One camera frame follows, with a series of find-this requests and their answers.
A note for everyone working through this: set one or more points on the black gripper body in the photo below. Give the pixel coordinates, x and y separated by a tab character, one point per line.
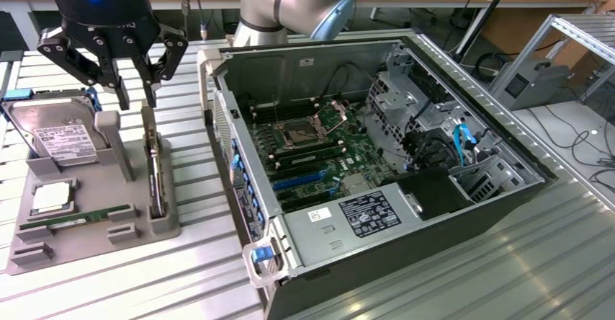
100	6

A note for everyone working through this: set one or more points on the green graphics card black fan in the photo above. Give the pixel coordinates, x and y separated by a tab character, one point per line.
155	176

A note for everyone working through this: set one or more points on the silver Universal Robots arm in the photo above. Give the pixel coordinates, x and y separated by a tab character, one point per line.
268	6

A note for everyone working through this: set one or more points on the black table corner cap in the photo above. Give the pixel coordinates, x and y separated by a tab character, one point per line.
12	56

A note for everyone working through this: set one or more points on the blue hard disk carrier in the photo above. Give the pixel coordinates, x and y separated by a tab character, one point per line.
16	94

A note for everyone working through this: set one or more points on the silver hard disk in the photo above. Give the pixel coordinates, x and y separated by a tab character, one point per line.
57	132

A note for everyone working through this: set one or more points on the thin locking lever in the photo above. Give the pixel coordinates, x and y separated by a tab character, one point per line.
276	112

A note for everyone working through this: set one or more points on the CPU socket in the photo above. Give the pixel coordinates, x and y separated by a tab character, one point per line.
300	134

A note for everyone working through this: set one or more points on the metal socket cover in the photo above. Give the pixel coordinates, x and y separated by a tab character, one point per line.
317	122

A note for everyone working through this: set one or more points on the silver CPU chip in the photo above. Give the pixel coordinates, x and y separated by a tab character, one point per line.
49	197

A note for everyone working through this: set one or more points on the grey plastic parts rack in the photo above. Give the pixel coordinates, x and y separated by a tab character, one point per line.
91	204

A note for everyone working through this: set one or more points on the black RAM stick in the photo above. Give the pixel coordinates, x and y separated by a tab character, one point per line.
307	157

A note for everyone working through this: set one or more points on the green RAM stick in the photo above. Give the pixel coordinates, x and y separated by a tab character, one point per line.
91	216

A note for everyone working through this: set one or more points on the blue expansion slot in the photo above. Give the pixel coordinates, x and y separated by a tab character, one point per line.
300	181

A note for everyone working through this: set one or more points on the green motherboard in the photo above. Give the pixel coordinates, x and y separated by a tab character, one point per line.
355	154

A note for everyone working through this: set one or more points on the perforated silver drive cage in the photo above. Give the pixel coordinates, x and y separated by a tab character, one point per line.
394	100

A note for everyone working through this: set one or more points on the black expansion slot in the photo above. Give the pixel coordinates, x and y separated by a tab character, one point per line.
304	199

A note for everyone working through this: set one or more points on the silver chipset heatsink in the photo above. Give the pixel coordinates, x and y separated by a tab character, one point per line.
360	183

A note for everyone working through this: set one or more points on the blue case latch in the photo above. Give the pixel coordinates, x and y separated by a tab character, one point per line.
261	255

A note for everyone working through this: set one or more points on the silver power supply unit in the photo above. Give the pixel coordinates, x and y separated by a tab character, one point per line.
336	240

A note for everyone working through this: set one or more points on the black stand pole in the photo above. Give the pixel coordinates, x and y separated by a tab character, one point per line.
484	13

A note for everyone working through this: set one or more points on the black open PC case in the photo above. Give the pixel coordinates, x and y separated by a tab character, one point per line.
384	262

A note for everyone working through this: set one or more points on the silver disk bay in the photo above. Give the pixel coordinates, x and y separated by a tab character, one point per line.
484	183

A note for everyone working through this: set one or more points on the grey computer tower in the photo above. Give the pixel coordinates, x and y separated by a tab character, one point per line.
532	82

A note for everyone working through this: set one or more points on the aluminium profile frame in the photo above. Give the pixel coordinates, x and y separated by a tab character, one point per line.
591	31

